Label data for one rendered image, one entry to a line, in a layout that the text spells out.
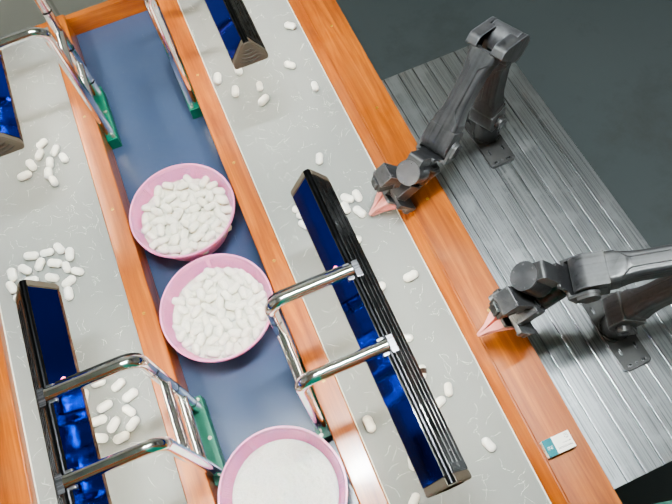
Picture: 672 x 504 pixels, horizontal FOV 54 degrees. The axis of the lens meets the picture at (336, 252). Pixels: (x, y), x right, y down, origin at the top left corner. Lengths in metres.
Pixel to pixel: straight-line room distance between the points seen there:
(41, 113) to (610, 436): 1.67
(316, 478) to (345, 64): 1.07
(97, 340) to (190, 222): 0.36
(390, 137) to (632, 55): 1.54
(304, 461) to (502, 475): 0.41
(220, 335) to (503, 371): 0.64
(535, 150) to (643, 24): 1.42
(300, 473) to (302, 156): 0.78
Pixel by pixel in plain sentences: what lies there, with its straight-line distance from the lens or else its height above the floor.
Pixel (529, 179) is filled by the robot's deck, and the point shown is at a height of 0.67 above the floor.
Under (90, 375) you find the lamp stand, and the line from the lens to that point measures 1.21.
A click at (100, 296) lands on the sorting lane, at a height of 0.74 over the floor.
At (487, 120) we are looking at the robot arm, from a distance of 1.72.
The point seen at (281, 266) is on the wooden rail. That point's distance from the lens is 1.57.
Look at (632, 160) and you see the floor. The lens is 2.75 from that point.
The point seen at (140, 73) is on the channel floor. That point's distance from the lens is 2.12.
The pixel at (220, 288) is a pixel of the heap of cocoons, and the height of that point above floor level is 0.72.
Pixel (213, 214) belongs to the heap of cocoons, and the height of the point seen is 0.73.
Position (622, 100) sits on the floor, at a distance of 2.90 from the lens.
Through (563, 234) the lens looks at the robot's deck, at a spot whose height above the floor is 0.67.
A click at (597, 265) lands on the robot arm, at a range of 1.30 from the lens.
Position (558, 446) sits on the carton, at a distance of 1.46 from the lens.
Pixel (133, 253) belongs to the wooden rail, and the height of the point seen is 0.77.
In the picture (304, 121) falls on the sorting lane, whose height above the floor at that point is 0.74.
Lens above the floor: 2.19
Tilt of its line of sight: 65 degrees down
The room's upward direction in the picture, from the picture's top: 10 degrees counter-clockwise
